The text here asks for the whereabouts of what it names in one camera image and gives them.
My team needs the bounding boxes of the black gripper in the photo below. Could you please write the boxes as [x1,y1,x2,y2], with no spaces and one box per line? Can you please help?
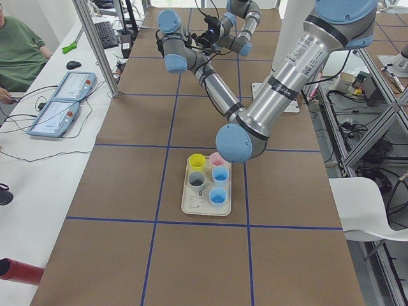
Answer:
[203,15,221,41]
[191,32,207,48]

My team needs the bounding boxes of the grey ikea cup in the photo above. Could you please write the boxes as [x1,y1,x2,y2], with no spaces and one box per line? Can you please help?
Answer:
[187,171,205,196]

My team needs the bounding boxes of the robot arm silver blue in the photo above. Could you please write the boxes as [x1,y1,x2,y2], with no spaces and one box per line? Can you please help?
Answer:
[157,1,377,163]
[196,1,261,57]

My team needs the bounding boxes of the pink cup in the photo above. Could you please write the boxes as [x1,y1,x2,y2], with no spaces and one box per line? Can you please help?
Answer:
[208,152,225,167]

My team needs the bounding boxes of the yellow cup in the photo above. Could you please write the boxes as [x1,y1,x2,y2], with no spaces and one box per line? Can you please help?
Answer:
[188,153,206,171]

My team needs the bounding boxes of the blue cup tray middle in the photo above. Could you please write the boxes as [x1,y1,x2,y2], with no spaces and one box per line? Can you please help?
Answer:
[212,166,230,187]

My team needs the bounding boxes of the blue cup tray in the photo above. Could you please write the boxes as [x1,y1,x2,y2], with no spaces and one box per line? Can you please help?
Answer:
[208,187,228,209]
[212,166,230,187]

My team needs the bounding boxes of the blue cup near tray front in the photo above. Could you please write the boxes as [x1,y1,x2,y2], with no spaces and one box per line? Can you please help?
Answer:
[208,187,228,209]

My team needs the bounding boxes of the black box with label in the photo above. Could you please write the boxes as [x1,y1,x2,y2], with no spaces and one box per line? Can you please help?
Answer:
[120,33,133,59]

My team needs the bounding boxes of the black keyboard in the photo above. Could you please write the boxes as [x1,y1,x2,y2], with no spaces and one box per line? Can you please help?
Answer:
[94,21,119,49]

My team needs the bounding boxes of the black computer mouse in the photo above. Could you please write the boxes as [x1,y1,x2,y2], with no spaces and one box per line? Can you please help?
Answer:
[66,61,82,70]

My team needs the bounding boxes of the upper teach pendant tablet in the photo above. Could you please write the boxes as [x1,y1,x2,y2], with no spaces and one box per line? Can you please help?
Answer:
[52,71,96,101]

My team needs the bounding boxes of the teach pendant tablet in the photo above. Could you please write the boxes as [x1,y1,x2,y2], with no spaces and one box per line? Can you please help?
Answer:
[27,100,80,138]
[52,71,96,101]

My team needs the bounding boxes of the cream serving tray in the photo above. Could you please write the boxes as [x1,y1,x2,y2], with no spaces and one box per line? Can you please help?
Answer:
[181,156,232,217]

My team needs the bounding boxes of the lower teach pendant tablet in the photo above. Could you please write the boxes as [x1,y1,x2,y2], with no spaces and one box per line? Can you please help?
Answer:
[27,100,80,138]

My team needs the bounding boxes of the person in green shirt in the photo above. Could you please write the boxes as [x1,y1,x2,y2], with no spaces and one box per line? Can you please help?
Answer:
[1,10,53,105]

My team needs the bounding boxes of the white chair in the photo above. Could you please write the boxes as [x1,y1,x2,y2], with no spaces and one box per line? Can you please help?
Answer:
[329,177,407,242]

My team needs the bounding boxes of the black shoe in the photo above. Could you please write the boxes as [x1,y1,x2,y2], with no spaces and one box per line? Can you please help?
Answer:
[0,183,14,206]

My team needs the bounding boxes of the red cylinder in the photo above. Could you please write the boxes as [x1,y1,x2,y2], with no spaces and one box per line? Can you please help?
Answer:
[1,258,44,286]

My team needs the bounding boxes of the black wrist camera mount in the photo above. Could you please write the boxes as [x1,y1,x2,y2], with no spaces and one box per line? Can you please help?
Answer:
[155,30,164,57]

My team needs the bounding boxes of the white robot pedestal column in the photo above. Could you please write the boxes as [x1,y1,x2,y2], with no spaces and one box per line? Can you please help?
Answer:
[251,0,307,113]

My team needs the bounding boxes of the aluminium frame post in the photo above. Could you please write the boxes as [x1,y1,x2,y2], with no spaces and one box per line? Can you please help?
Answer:
[72,0,119,98]

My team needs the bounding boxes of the green handled tool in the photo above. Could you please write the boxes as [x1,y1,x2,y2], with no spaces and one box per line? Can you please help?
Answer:
[61,27,84,54]

